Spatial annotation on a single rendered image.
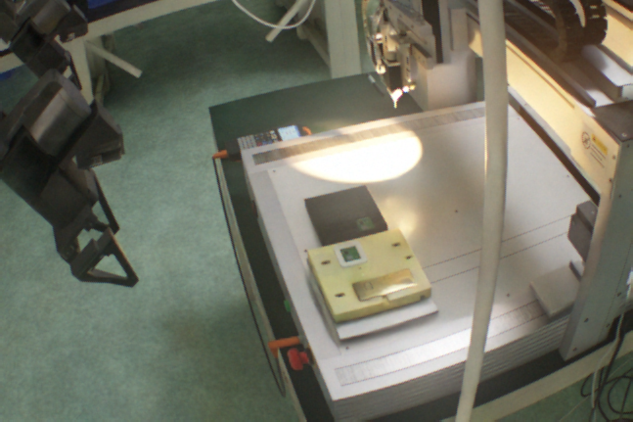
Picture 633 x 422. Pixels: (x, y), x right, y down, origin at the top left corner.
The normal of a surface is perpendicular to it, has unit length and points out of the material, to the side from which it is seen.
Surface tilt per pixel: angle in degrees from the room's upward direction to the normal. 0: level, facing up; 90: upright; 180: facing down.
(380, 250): 0
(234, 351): 0
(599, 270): 90
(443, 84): 90
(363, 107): 0
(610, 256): 90
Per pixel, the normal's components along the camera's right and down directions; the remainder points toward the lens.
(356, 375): -0.08, -0.82
